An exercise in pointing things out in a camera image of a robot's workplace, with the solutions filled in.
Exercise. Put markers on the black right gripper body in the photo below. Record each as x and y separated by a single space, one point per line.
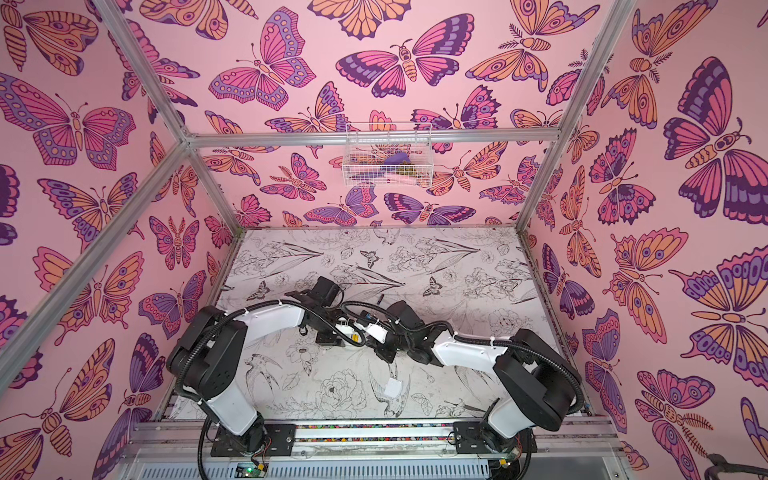
387 350

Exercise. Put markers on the purple item in basket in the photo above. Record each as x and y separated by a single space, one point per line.
396 160

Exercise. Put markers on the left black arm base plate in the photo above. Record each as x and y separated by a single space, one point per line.
271 440

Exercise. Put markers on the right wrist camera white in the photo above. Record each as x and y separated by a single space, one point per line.
373 331

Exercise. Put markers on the green circuit board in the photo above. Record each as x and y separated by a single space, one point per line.
250 471

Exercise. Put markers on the white wire basket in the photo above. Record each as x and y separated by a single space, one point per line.
385 154

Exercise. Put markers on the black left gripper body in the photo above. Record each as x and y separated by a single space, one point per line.
326 326

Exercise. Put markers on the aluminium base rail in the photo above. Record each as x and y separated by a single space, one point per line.
584 448

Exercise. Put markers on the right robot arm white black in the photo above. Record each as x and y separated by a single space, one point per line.
542 387

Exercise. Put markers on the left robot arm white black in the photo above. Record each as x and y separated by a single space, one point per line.
206 359

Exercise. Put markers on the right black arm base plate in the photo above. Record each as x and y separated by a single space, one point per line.
476 437

